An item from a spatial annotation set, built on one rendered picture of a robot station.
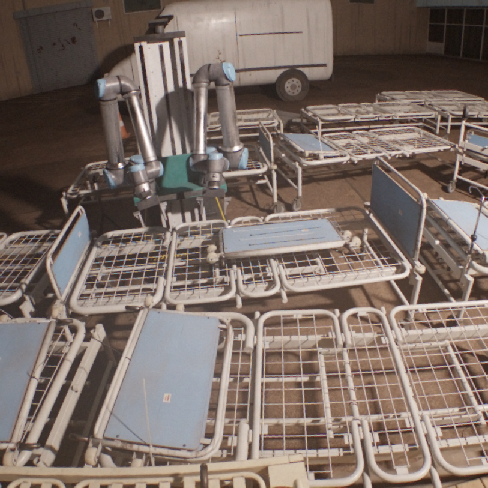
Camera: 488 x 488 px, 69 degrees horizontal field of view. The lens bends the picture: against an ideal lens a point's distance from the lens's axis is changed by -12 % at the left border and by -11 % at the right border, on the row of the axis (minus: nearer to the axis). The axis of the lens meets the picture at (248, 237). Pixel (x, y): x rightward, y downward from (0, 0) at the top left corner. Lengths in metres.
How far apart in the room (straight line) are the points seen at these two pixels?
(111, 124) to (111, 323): 1.34
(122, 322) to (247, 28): 7.65
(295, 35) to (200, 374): 8.74
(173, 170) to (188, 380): 1.70
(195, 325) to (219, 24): 8.02
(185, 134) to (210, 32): 6.50
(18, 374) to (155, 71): 2.02
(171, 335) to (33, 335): 0.71
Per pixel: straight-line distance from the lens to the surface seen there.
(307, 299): 2.80
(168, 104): 2.84
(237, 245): 2.32
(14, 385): 1.87
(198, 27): 9.18
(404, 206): 2.37
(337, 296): 2.84
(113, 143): 2.57
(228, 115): 2.54
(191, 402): 1.53
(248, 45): 9.36
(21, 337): 2.09
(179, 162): 2.86
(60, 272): 2.32
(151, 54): 2.80
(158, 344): 1.74
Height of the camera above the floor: 1.76
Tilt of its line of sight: 30 degrees down
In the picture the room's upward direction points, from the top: 4 degrees counter-clockwise
